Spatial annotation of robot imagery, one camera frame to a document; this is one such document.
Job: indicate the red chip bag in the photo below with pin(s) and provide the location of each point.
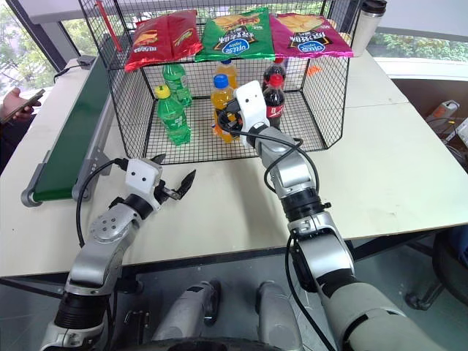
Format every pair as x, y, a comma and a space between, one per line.
161, 40

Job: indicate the black table frame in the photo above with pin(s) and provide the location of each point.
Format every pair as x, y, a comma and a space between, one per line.
234, 265

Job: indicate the black office chair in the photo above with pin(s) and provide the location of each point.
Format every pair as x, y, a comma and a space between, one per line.
451, 263

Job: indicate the red pole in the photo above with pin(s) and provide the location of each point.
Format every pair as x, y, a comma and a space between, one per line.
109, 25

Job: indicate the green chip bag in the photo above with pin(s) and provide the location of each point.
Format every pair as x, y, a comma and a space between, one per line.
234, 40

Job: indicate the white tumbler black lid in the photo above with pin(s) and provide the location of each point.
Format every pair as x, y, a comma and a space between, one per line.
365, 33

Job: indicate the green soda bottle yellow cap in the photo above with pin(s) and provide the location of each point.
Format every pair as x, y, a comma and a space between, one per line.
173, 120

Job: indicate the grey power strip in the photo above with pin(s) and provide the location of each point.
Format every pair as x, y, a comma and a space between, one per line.
443, 109

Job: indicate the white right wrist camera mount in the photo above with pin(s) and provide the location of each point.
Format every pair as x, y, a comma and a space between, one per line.
250, 104

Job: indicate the magenta chip bag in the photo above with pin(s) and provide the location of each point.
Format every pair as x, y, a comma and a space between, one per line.
307, 40

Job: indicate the small orange object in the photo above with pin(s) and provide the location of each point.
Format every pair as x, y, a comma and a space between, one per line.
313, 70

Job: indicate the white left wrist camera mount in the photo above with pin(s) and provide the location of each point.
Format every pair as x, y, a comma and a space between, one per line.
140, 177

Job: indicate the person's dark clothing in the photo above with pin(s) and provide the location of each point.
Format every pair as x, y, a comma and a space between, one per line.
12, 146

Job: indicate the dark rounded robot base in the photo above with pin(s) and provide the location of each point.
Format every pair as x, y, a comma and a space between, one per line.
204, 346

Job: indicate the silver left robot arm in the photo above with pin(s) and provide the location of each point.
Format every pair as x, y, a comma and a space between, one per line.
102, 256

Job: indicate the grey right robot leg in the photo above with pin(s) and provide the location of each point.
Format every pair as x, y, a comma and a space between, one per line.
276, 314

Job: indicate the grey left robot leg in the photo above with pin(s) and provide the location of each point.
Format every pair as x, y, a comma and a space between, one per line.
186, 311

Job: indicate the person's bare hand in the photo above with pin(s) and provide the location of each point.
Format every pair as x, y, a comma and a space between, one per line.
16, 100

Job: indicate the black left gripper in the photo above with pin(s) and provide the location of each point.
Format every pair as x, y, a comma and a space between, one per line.
167, 192

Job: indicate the small grey box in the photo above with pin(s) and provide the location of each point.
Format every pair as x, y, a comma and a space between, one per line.
86, 61

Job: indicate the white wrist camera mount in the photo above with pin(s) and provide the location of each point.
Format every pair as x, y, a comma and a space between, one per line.
140, 177
250, 104

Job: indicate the cola bottle red cap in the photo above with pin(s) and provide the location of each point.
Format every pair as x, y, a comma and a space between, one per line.
273, 70
275, 104

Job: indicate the green conveyor belt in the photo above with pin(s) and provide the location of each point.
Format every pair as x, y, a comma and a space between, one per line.
73, 135

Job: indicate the orange soda bottle blue cap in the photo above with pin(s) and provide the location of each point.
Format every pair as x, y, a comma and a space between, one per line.
228, 71
220, 98

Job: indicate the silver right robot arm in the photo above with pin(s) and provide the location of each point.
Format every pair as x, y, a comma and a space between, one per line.
292, 172

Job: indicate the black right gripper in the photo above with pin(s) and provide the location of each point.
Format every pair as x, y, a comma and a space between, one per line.
231, 116

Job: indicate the black smartphone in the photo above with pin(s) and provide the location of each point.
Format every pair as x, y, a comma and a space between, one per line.
31, 98

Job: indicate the grey robot leg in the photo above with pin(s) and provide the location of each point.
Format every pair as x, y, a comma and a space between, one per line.
276, 314
186, 311

